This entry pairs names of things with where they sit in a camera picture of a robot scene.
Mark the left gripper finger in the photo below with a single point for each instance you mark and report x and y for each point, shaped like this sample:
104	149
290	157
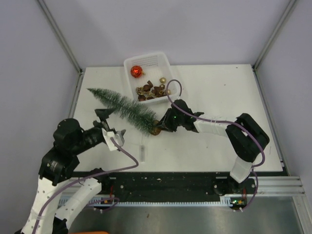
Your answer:
103	115
99	124

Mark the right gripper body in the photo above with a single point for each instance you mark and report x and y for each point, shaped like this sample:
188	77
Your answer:
178	120

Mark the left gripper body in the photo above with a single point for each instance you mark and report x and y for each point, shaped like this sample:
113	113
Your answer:
92	137

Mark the small green christmas tree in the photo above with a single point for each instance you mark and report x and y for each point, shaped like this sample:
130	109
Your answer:
136	114

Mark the brown and gold ornament garland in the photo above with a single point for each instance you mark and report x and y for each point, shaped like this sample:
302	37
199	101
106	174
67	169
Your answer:
149	91

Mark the white plastic basket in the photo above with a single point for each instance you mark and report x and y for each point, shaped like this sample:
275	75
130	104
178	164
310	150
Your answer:
154	66

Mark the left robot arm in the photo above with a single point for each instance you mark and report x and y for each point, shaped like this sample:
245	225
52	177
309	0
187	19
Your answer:
57	167

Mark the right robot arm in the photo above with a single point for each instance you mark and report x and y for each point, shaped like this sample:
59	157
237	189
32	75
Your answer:
247	138

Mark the gold bauble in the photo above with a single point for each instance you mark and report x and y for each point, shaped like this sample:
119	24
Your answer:
162	80

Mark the red glitter bauble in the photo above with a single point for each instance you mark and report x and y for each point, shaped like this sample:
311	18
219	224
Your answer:
137	71

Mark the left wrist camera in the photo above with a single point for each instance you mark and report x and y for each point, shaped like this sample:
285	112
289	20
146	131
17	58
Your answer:
114	139

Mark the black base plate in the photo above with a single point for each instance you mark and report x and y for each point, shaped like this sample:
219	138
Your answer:
173	187

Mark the white cable duct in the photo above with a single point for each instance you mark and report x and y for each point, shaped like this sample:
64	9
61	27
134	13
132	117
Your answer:
98	201

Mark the left aluminium corner post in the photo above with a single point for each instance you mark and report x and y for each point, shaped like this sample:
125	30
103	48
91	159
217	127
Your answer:
58	34

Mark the aluminium corner post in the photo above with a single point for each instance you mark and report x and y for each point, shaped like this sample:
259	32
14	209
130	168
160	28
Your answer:
58	34
275	33

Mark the right aluminium corner post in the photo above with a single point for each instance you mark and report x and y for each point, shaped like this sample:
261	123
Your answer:
275	33

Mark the aluminium frame rail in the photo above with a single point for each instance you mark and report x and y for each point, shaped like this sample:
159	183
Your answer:
284	185

